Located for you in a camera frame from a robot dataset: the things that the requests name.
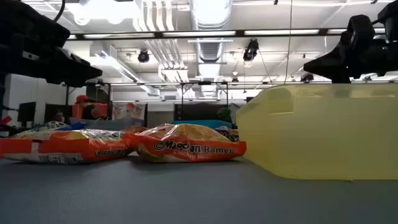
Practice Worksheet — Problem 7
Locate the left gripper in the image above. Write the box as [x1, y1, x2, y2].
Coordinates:
[0, 40, 104, 88]

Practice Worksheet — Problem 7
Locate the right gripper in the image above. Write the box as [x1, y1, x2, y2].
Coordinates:
[303, 14, 398, 84]

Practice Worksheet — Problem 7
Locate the orange chicken ramen packet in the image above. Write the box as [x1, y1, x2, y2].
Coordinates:
[124, 124, 149, 134]
[129, 123, 248, 164]
[0, 128, 135, 165]

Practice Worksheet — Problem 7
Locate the orange background panel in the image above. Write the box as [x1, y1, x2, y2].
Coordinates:
[72, 102, 109, 119]

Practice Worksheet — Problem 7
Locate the black computer monitor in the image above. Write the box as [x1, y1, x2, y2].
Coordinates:
[17, 101, 37, 128]
[44, 103, 74, 124]

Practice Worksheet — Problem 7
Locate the orange snack bag background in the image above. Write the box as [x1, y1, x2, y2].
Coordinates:
[111, 102, 147, 125]

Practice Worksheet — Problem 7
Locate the gray background desk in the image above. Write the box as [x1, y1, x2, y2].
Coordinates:
[70, 117, 146, 131]

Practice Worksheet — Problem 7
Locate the yellow plastic bin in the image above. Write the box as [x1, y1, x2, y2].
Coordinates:
[236, 83, 398, 181]

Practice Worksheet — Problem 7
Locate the green leafy background plant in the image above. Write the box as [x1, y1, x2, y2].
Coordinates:
[216, 106, 233, 123]

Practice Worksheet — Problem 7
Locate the black background partition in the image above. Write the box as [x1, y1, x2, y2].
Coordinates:
[174, 103, 231, 121]

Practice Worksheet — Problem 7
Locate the blue plastic bin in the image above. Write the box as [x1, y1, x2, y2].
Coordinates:
[172, 119, 234, 129]

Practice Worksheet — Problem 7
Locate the black overhead frame bar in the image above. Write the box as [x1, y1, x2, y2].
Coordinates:
[67, 29, 386, 40]

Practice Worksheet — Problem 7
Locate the black hanging camera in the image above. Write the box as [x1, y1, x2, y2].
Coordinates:
[243, 38, 260, 62]

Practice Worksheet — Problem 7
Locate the black background station frame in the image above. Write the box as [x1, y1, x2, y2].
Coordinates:
[62, 80, 231, 122]

